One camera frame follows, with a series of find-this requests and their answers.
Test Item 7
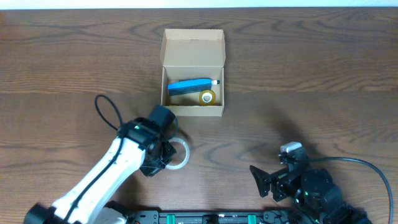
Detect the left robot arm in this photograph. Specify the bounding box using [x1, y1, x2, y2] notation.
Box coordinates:
[24, 116, 176, 223]

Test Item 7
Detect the black white marker pen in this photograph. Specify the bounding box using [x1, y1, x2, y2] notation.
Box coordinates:
[211, 80, 220, 85]

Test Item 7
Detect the blue plastic tape dispenser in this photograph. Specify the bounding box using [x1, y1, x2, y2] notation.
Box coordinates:
[168, 78, 213, 96]

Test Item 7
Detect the small yellow tape roll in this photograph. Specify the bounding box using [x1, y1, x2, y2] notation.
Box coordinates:
[199, 90, 216, 106]

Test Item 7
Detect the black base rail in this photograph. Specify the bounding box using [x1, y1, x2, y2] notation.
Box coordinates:
[126, 210, 303, 224]

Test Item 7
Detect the cardboard box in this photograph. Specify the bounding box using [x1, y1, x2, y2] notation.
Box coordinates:
[160, 29, 226, 117]

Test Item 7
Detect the large clear tape roll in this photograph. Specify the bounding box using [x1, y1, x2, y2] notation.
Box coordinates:
[165, 137, 190, 170]

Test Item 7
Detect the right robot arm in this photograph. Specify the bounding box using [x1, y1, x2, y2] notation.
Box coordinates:
[249, 147, 371, 224]

